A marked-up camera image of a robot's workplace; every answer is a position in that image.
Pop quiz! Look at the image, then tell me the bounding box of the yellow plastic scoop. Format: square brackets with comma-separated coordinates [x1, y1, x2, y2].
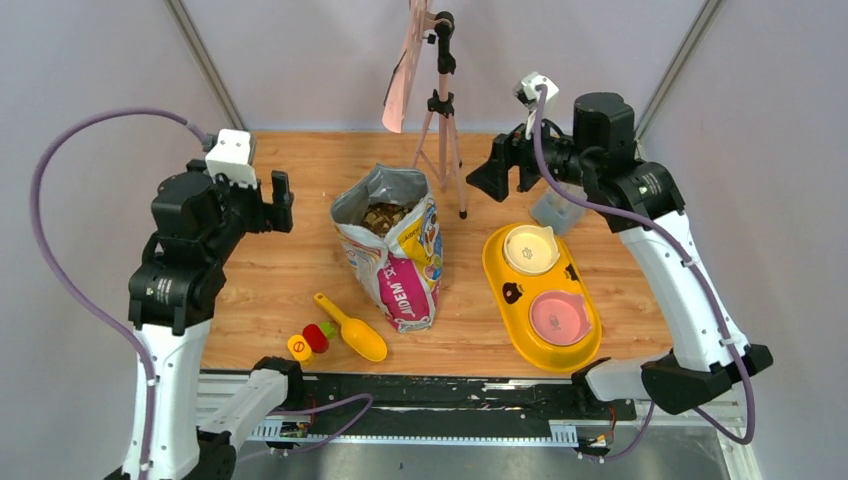
[313, 293, 388, 363]

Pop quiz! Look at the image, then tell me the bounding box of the brown pet food kibble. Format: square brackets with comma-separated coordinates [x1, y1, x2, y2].
[360, 203, 411, 238]

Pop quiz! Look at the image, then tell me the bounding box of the red yellow green toy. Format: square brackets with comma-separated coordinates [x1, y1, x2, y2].
[286, 321, 337, 365]

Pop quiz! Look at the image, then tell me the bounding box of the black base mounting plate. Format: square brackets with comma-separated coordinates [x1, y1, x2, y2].
[268, 373, 637, 440]

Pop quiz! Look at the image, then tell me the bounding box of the pet food bag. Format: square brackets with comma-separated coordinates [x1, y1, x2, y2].
[330, 165, 444, 333]

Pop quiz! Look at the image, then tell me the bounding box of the pink bowl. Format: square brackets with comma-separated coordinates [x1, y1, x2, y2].
[529, 290, 591, 347]

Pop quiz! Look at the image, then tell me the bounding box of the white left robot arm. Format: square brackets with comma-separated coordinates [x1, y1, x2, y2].
[113, 160, 307, 479]

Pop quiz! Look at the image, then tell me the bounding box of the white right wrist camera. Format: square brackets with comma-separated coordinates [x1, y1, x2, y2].
[513, 72, 560, 140]

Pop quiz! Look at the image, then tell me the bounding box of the cream bowl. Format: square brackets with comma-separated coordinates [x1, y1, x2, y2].
[502, 224, 560, 276]

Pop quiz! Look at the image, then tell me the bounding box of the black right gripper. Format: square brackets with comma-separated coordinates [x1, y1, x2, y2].
[465, 105, 595, 202]

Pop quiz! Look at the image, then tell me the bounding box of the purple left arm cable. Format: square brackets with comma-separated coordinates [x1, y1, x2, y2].
[29, 108, 376, 480]

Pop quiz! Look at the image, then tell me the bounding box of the pink tripod stand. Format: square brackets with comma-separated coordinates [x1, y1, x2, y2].
[411, 11, 468, 220]

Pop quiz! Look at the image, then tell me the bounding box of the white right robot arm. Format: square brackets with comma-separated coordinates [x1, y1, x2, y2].
[467, 86, 773, 418]

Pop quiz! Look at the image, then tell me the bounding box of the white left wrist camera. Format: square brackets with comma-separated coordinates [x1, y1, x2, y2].
[204, 129, 259, 189]

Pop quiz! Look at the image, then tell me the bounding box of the yellow double bowl feeder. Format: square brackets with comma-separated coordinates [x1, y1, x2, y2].
[482, 223, 602, 373]

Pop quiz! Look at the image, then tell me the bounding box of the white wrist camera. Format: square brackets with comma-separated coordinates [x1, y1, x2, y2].
[513, 72, 560, 140]
[204, 129, 259, 189]

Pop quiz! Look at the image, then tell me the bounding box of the pink perforated board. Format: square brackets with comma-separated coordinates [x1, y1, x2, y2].
[382, 0, 430, 133]

